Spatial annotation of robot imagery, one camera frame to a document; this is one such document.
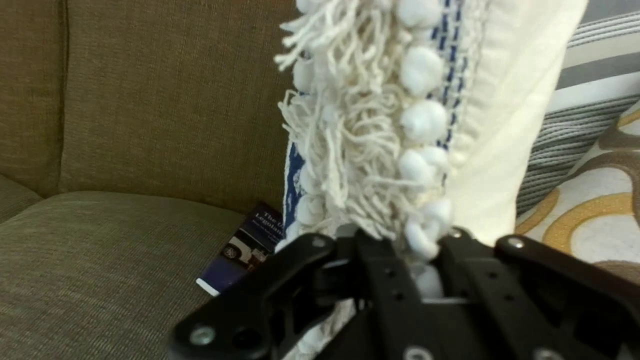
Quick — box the brown fabric sofa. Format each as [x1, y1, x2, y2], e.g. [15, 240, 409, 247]
[0, 0, 640, 360]

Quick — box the dark blue book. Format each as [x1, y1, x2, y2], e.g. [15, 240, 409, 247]
[195, 202, 288, 297]

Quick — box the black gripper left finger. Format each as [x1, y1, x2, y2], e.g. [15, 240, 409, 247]
[169, 230, 437, 360]

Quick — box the grey white striped pillow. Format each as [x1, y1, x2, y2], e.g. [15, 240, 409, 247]
[516, 0, 640, 217]

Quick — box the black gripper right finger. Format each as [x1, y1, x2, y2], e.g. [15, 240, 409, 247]
[441, 226, 640, 360]

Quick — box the blue white fringed pillow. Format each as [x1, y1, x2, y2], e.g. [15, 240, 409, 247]
[275, 0, 592, 360]

